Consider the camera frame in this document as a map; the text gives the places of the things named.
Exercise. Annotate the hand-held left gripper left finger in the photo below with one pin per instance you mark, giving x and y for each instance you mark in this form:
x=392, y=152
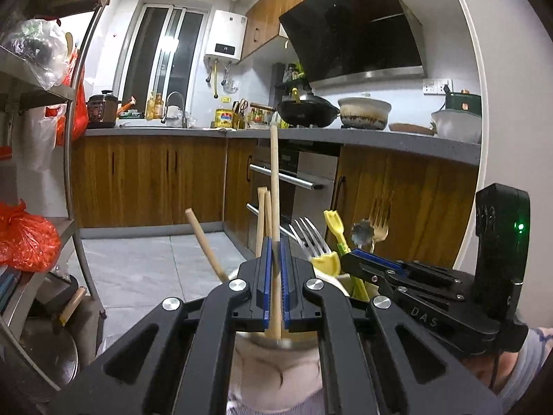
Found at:
x=267, y=281

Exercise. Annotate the long wooden base cabinet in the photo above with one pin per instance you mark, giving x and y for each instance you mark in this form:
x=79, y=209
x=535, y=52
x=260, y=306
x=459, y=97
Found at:
x=147, y=181

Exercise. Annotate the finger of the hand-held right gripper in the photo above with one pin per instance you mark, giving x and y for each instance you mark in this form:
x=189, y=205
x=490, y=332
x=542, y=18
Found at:
x=378, y=263
x=414, y=292

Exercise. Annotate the black wok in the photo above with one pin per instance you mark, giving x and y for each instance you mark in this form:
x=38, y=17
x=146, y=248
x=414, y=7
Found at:
x=306, y=114

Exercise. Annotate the narrow wooden base cabinet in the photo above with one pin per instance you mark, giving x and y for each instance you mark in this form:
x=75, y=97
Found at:
x=237, y=186

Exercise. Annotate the silver scalloped spoon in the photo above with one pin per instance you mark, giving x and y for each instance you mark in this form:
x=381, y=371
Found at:
x=360, y=233

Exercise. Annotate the yellow plastic spoon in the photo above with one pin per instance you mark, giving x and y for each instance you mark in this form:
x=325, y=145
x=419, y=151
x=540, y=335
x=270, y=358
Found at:
x=326, y=263

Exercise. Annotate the black spice rack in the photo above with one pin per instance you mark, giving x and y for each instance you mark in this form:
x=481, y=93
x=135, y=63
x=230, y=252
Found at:
x=291, y=78

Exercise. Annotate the yellow cooking oil bottle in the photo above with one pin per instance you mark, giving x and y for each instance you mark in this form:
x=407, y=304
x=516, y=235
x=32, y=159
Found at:
x=224, y=117

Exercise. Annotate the orange plastic item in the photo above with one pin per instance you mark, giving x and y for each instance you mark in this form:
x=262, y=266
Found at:
x=127, y=106

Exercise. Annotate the wide wooden base cabinet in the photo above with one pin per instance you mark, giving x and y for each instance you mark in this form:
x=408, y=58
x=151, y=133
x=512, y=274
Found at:
x=423, y=199

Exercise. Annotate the round wooden lid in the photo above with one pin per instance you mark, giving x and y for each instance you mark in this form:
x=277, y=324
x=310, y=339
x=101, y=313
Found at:
x=410, y=129

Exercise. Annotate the white plastic bag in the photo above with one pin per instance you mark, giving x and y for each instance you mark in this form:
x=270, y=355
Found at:
x=41, y=138

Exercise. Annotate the amber glass bottle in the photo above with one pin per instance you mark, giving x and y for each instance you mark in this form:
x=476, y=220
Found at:
x=159, y=104
x=150, y=106

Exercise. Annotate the yellow green plastic utensil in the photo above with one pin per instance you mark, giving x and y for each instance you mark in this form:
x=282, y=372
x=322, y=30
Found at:
x=335, y=224

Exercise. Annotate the white wall water heater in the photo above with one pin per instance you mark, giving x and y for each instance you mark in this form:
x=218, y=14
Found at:
x=224, y=34

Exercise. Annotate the black range hood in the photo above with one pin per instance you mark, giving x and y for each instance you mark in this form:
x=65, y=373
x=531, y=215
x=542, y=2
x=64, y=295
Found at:
x=354, y=30

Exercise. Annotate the row of condiment jars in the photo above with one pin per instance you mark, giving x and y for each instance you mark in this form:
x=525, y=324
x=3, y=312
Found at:
x=259, y=116

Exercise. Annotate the person's right forearm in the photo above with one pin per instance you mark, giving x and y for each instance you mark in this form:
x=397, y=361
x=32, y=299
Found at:
x=525, y=359

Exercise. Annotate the gold metal fork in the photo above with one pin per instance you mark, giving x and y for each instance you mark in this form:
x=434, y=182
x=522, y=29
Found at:
x=380, y=220

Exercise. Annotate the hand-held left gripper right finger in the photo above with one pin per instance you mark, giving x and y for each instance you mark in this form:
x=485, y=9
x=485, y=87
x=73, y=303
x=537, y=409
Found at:
x=285, y=281

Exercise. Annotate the white clay casserole pot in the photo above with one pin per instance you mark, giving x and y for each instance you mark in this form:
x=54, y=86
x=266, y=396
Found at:
x=365, y=110

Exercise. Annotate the metal storage rack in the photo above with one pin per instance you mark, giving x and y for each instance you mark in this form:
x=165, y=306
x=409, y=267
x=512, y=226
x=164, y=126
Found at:
x=71, y=160

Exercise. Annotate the white wall outlet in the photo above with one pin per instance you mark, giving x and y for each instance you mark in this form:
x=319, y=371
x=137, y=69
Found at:
x=436, y=86

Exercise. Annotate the silver metal fork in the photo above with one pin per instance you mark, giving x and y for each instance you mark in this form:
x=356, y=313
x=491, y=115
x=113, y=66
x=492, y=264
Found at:
x=309, y=237

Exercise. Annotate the green flat box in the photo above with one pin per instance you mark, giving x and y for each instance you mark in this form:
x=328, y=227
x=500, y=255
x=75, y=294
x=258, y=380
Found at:
x=131, y=115

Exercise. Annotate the chrome kitchen faucet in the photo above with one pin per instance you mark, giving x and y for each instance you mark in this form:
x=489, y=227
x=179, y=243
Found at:
x=184, y=116

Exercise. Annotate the built-in steel oven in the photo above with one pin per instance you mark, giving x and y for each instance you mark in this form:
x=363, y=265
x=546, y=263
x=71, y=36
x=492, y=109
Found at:
x=302, y=168

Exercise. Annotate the metal pot lid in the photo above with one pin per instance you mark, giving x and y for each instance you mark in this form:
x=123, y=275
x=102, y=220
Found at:
x=47, y=354

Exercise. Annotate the crumpled red plastic bag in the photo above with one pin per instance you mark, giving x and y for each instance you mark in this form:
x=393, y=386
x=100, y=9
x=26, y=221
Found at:
x=26, y=237

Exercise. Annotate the cream ceramic double utensil holder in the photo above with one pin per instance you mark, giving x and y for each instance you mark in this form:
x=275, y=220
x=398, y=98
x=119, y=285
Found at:
x=276, y=371

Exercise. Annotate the wooden chopstick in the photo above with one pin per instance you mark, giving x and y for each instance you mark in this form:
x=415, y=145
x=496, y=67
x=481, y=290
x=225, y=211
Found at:
x=268, y=216
x=207, y=246
x=260, y=220
x=274, y=207

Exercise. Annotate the clear plastic bag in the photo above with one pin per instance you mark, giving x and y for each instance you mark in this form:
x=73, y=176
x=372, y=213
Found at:
x=34, y=47

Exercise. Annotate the knife block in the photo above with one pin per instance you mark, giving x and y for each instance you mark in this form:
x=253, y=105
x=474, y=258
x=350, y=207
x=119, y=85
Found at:
x=238, y=117

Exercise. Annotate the white bowl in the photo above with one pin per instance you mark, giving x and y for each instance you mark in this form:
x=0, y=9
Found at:
x=456, y=127

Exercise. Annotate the wooden upper cabinets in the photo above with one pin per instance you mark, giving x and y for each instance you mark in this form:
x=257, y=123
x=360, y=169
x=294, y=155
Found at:
x=268, y=21

